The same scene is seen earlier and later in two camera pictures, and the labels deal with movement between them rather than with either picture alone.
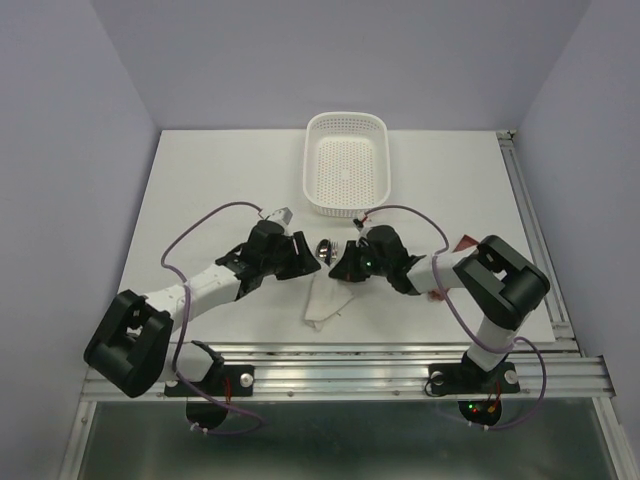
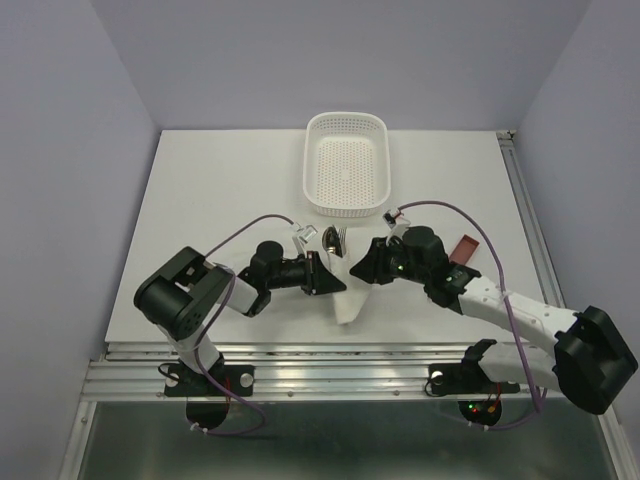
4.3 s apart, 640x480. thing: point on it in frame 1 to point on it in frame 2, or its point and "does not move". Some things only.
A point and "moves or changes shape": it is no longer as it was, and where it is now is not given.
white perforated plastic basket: (346, 162) does not move
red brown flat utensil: (467, 242) does not move
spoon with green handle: (334, 247) to (342, 238)
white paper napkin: (327, 295) to (347, 302)
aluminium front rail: (341, 372) does not move
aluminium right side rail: (561, 326) does not move
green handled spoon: (324, 250) moves or changes shape
